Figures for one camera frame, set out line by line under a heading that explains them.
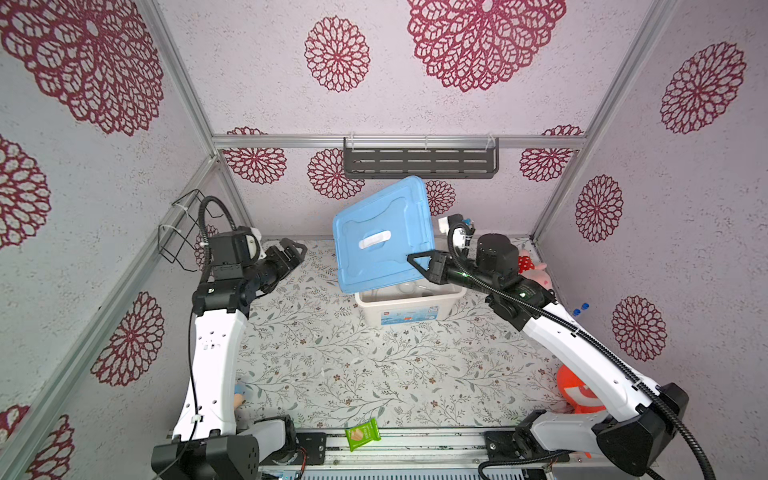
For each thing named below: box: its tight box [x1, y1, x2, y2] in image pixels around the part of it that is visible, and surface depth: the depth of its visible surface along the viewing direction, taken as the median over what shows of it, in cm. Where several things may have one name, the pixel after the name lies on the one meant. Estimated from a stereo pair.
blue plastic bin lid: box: [333, 176, 435, 294], surface depth 73 cm
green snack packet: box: [345, 418, 381, 452], surface depth 77 cm
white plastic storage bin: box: [354, 278, 467, 327], surface depth 92 cm
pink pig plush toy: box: [518, 249, 553, 289], surface depth 105 cm
